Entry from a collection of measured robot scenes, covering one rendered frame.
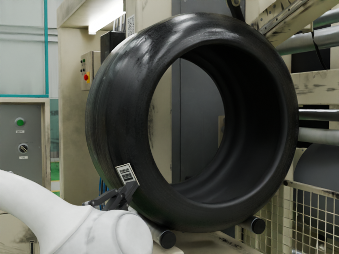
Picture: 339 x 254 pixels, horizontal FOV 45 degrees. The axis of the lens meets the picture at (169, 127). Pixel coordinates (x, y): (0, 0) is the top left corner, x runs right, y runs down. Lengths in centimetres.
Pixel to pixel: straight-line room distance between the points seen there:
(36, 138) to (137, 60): 79
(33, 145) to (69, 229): 112
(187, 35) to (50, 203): 59
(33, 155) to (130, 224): 115
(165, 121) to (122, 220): 88
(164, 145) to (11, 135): 60
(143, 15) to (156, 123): 36
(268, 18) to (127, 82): 64
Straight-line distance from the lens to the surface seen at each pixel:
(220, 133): 167
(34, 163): 169
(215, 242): 138
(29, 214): 61
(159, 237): 108
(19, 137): 168
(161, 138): 142
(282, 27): 141
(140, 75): 98
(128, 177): 100
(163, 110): 142
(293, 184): 136
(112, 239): 56
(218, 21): 110
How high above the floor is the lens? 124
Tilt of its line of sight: 3 degrees down
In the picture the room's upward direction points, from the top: straight up
